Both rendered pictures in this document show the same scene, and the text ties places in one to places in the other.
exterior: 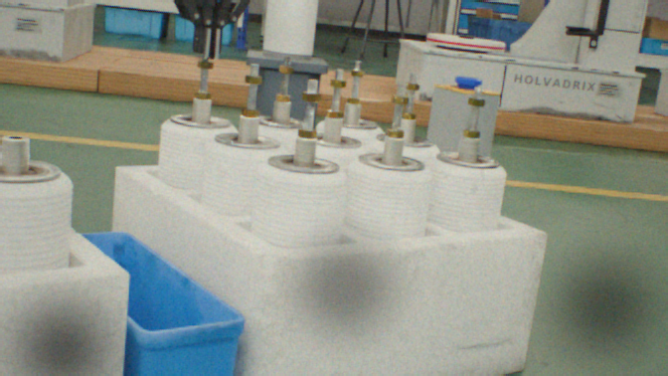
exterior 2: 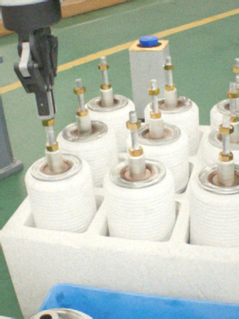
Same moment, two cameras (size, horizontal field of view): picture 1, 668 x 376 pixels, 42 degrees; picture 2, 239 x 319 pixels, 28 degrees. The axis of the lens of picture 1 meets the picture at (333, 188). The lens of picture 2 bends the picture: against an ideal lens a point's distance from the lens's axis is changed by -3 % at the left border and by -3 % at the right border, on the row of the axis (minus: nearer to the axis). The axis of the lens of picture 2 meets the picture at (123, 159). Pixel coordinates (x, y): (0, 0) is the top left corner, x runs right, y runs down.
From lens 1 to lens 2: 0.70 m
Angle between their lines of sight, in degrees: 36
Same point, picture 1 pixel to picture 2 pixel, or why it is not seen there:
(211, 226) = (181, 258)
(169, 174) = (62, 222)
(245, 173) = (165, 202)
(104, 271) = not seen: outside the picture
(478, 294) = not seen: outside the picture
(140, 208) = (55, 259)
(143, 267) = (101, 302)
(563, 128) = not seen: hidden behind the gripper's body
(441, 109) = (141, 65)
